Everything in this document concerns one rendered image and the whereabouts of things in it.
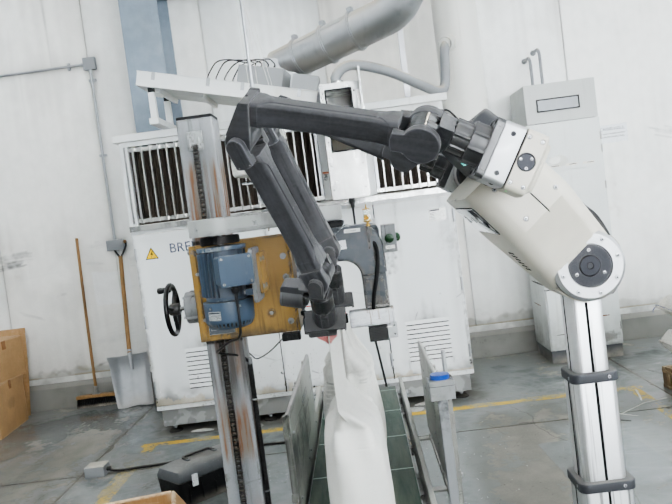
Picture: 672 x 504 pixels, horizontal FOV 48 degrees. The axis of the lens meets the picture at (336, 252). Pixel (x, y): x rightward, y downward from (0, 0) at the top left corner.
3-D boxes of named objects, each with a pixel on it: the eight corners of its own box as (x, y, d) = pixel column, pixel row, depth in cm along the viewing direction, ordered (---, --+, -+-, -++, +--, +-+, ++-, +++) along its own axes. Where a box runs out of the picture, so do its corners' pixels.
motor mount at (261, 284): (263, 302, 222) (256, 247, 221) (241, 304, 222) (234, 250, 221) (273, 291, 250) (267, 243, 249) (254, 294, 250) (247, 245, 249)
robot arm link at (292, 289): (321, 283, 171) (331, 260, 178) (273, 277, 174) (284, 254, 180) (324, 322, 179) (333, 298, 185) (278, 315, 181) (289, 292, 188)
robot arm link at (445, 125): (461, 135, 141) (465, 121, 146) (412, 114, 141) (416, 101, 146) (443, 172, 147) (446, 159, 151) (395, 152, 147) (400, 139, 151)
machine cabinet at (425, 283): (482, 398, 513) (446, 91, 502) (154, 437, 520) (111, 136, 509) (459, 363, 629) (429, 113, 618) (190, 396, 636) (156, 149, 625)
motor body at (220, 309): (252, 327, 222) (241, 243, 220) (202, 333, 222) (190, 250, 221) (259, 319, 237) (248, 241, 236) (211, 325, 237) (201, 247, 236)
